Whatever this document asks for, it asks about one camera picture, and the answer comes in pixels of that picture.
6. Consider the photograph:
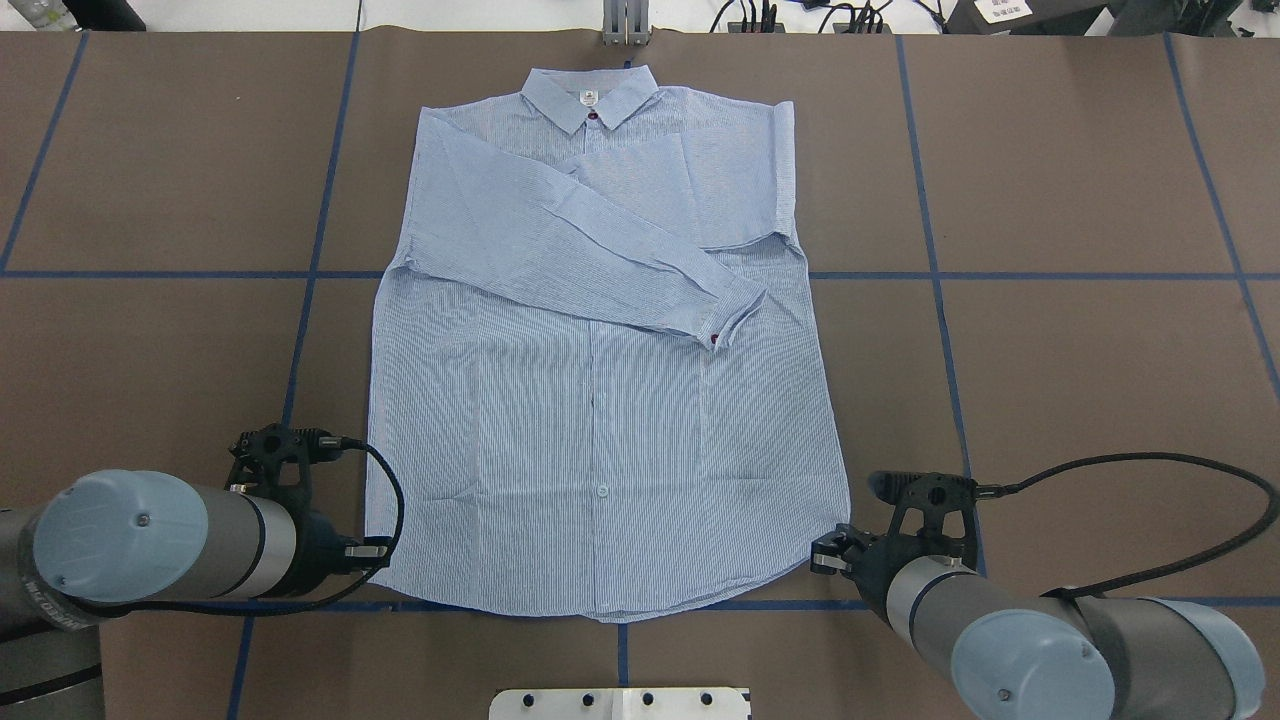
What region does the light blue striped shirt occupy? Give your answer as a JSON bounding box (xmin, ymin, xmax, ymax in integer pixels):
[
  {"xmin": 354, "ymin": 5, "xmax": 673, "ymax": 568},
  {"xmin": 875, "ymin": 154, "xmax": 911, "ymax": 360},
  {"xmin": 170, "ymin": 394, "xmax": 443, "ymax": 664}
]
[{"xmin": 365, "ymin": 67, "xmax": 852, "ymax": 623}]

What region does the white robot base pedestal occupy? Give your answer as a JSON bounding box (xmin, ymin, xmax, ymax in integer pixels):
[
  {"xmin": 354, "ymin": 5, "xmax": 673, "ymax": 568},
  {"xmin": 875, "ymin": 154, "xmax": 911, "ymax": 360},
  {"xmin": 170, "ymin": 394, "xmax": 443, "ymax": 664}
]
[{"xmin": 488, "ymin": 687, "xmax": 753, "ymax": 719}]

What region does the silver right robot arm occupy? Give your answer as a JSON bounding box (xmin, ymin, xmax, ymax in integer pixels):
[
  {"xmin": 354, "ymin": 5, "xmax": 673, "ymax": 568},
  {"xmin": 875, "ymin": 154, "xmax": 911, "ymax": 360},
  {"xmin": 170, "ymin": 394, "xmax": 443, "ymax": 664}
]
[{"xmin": 810, "ymin": 452, "xmax": 1277, "ymax": 719}]

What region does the grey aluminium frame post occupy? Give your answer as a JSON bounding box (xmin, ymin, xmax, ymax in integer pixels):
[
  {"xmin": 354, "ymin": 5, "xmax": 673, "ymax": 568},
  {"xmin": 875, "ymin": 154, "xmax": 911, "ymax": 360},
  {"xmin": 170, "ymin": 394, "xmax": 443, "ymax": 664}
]
[{"xmin": 602, "ymin": 0, "xmax": 652, "ymax": 47}]

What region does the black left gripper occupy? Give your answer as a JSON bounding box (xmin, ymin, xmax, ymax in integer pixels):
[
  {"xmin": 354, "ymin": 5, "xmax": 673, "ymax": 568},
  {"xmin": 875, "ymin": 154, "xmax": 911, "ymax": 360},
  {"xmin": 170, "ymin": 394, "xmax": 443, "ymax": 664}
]
[{"xmin": 227, "ymin": 424, "xmax": 396, "ymax": 598}]

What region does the black labelled box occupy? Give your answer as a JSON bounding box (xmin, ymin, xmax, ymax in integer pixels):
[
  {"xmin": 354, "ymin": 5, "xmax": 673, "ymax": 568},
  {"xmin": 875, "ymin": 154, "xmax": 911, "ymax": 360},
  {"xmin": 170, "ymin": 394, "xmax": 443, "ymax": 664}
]
[{"xmin": 945, "ymin": 1, "xmax": 1108, "ymax": 36}]

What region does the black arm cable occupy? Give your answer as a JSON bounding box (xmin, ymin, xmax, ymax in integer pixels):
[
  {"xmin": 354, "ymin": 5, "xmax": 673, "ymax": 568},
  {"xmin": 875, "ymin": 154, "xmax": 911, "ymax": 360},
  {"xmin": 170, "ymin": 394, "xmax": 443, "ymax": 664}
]
[{"xmin": 975, "ymin": 454, "xmax": 1280, "ymax": 601}]

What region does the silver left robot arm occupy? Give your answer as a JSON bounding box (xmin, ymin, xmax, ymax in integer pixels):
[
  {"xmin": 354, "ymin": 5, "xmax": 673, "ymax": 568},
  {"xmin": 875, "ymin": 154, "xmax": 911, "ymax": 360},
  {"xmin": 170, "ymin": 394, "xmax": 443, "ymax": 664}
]
[{"xmin": 1, "ymin": 424, "xmax": 406, "ymax": 719}]

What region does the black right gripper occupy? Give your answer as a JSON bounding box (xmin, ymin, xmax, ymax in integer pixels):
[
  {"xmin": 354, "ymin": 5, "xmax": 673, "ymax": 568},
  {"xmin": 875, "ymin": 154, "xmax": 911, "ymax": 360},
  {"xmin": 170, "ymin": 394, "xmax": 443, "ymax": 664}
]
[{"xmin": 809, "ymin": 471, "xmax": 1001, "ymax": 611}]

